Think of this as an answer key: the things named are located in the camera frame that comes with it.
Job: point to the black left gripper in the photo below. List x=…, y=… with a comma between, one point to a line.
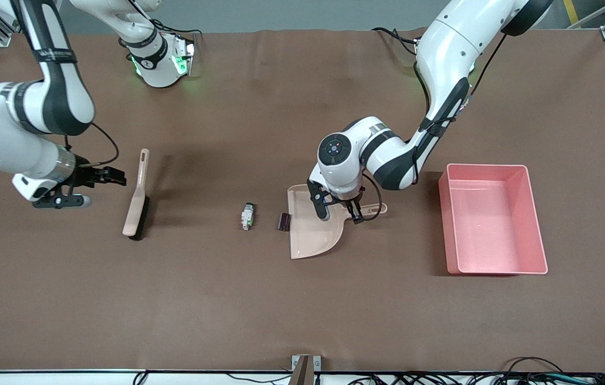
x=355, y=210

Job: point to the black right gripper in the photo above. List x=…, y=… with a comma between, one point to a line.
x=86, y=176

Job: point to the beige brush with black bristles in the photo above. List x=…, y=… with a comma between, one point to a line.
x=134, y=214

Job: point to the beige plastic dustpan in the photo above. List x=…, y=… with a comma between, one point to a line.
x=308, y=235

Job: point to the dark cylindrical capacitor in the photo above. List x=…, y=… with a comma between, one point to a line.
x=282, y=221

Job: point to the white green electronic component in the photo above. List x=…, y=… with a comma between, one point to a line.
x=248, y=216

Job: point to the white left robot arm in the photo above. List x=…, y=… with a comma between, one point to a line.
x=441, y=53

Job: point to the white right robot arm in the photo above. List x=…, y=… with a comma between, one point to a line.
x=51, y=91

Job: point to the pink plastic bin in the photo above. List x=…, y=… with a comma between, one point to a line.
x=489, y=224

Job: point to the brown table mat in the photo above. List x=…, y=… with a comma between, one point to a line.
x=121, y=294

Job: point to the metal bracket with brown post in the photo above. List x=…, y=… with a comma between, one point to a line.
x=302, y=369

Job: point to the white table edge rail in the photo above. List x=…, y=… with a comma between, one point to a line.
x=40, y=378

